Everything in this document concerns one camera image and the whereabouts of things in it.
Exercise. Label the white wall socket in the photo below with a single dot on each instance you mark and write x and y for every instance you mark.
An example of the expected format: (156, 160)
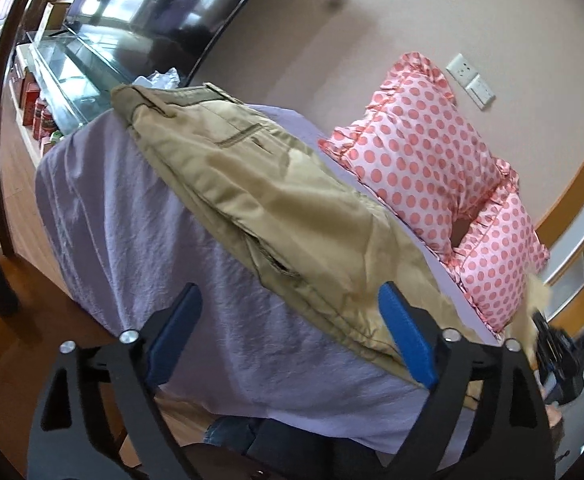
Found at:
(461, 70)

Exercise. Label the left polka dot pillow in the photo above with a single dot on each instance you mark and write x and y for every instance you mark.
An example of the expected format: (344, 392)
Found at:
(418, 154)

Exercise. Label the lavender bed sheet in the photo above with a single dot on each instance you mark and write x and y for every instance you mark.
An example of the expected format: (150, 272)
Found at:
(127, 246)

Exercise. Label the khaki pants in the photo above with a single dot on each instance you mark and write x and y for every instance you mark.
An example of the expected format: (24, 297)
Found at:
(321, 245)

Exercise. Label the polka dot pillow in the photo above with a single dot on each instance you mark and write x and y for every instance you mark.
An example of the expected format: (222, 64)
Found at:
(418, 154)
(492, 259)

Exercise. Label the right polka dot pillow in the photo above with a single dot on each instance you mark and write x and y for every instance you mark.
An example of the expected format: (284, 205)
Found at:
(492, 259)

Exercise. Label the right human hand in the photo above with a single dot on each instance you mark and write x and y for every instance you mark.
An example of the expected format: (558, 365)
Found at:
(554, 415)

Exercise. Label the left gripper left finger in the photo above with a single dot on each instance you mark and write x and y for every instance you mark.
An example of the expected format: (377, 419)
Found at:
(70, 437)

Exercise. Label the glass top tv cabinet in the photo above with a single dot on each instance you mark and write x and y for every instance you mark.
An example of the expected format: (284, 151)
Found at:
(75, 71)

